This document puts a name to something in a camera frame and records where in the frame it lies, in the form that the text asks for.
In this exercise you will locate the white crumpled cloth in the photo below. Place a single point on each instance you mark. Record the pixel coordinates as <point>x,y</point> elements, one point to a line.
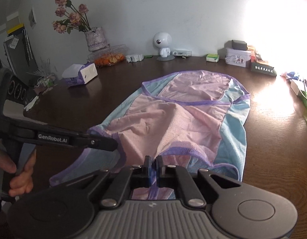
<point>31,103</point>

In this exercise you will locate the clear plastic box of oranges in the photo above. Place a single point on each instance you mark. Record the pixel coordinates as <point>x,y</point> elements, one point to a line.
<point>108,58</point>

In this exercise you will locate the blue crumpled bag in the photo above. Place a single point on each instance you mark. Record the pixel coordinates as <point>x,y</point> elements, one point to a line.
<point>293,76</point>

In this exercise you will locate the green and white packet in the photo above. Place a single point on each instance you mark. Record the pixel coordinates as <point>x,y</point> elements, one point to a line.
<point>212,58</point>

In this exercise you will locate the colourful snack packets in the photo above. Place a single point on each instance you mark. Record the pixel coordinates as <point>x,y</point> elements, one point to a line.
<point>258,56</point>

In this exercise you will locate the clutter of small packets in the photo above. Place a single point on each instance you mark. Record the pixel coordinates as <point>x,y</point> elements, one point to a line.
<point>43,79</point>

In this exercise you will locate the pink and blue sleeveless top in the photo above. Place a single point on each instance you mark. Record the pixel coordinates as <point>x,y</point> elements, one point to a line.
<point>168,119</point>

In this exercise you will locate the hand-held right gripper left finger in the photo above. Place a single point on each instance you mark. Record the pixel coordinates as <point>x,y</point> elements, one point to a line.
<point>149,171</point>

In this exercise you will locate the dried pink roses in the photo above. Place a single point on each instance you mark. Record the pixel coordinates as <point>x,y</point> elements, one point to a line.
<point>73,17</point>

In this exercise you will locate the black charger block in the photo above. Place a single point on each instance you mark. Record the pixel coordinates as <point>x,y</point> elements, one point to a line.
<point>239,45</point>

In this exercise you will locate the white round-headed robot toy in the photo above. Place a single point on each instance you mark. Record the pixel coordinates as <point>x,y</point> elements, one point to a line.
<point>161,41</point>

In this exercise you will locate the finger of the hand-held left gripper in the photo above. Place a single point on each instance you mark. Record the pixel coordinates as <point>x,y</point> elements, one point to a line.
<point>101,144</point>

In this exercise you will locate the dark box with white lettering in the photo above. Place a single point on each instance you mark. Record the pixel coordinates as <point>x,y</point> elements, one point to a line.
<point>263,69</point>

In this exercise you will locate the white rectangular device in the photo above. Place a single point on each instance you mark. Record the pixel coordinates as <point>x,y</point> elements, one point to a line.
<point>182,53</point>

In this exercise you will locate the paper note on wall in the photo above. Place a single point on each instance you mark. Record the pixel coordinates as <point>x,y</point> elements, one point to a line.
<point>32,17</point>

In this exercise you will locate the dark door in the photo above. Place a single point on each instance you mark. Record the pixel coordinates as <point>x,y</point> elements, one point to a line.
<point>18,54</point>

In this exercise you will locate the white printed tin box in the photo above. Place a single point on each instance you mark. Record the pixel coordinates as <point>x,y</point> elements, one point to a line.
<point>237,58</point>

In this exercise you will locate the purple and white tissue pack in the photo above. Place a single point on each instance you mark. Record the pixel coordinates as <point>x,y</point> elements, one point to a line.
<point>83,76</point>

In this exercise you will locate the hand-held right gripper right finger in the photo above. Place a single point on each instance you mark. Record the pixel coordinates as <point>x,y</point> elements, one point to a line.
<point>159,171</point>

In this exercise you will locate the person's left hand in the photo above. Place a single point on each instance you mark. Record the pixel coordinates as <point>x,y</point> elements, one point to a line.
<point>21,181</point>

